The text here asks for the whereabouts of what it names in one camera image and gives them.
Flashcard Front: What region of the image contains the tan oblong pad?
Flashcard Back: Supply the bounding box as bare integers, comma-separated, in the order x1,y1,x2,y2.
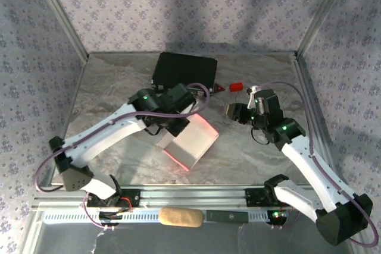
158,206,204,228

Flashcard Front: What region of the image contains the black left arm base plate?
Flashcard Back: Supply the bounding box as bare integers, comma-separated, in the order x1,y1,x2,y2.
86,187,141,208

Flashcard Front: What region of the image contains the black flat bar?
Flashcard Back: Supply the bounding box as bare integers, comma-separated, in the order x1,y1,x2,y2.
205,210,249,223

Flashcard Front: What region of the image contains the aluminium corner post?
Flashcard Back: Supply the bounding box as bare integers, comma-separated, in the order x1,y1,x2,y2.
29,0,90,60
294,0,357,58

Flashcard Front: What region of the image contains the aluminium side rail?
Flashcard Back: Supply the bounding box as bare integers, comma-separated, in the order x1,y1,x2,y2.
293,53,339,183
44,56,90,186

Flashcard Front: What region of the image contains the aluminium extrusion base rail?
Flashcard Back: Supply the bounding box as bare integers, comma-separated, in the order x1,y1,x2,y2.
32,184,298,210

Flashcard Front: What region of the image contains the black briefcase with chrome handle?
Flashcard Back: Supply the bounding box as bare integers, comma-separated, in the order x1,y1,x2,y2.
151,51,218,94

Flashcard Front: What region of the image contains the pink paper box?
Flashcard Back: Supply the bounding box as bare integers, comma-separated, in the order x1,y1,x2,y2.
154,114,220,172

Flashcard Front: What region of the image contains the small LED circuit board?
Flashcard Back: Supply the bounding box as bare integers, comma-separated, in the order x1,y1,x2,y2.
266,209,289,225

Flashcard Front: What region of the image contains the white slotted cable duct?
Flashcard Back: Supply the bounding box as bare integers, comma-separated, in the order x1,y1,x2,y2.
41,209,291,225

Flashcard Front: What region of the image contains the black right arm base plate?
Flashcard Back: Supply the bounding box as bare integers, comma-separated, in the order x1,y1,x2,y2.
244,187,268,208

